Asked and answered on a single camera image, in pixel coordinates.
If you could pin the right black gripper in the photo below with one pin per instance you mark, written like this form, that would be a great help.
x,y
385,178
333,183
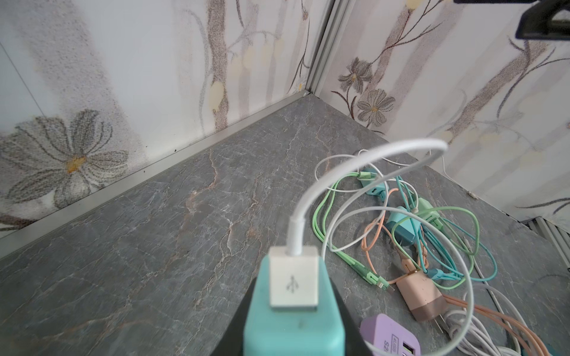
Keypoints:
x,y
538,22

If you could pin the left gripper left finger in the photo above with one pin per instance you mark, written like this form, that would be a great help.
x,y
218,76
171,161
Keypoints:
x,y
231,343

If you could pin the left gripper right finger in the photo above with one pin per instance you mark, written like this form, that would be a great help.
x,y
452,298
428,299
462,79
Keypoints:
x,y
354,343

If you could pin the teal charger with white cable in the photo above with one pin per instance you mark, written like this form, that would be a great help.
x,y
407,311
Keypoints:
x,y
293,309

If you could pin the purple power strip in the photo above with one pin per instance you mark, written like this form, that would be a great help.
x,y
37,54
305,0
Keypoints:
x,y
386,334

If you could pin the pink charger adapter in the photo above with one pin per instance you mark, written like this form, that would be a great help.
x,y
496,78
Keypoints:
x,y
422,297

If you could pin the green charger cube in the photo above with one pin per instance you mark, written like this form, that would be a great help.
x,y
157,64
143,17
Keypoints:
x,y
426,212

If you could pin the teal charger in cable pile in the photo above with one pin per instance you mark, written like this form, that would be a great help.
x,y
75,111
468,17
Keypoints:
x,y
405,230

